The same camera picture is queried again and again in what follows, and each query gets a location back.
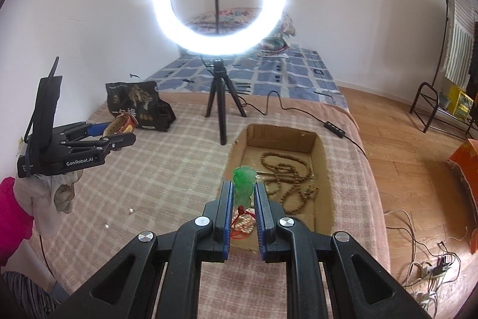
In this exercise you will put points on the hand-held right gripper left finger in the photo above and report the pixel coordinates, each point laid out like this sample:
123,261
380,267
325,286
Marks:
226,225

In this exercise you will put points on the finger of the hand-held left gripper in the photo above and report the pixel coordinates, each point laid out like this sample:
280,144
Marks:
99,128
119,142

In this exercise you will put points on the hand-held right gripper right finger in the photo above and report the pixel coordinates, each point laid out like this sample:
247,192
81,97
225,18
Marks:
261,225

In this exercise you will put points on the cardboard box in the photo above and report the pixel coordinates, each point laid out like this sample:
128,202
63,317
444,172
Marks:
283,139

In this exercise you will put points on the person's left hand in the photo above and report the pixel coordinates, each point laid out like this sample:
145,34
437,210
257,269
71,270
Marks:
56,199

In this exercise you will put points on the black snack bag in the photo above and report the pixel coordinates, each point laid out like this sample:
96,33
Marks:
149,106

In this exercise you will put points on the pink checked blanket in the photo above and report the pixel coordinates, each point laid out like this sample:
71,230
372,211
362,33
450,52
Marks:
179,173

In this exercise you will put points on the black tripod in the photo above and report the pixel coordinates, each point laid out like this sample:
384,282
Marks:
220,80

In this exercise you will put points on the blue patterned bed sheet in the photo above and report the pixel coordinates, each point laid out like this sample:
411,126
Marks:
261,76

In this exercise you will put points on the person's leg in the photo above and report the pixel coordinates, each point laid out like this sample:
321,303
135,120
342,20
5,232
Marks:
22,296

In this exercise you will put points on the folded floral quilt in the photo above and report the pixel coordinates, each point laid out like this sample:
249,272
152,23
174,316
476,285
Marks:
227,18

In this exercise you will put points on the white power strip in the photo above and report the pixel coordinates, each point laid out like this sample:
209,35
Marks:
429,268

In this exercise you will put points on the black metal clothes rack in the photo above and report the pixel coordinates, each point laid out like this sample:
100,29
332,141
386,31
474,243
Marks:
425,98

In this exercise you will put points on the orange box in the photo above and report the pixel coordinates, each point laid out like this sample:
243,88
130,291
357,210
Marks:
466,162

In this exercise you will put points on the yellow box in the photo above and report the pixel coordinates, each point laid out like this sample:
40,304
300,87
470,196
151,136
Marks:
461,100

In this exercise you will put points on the striped towel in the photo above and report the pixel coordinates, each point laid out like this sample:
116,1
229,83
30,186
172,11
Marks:
459,38

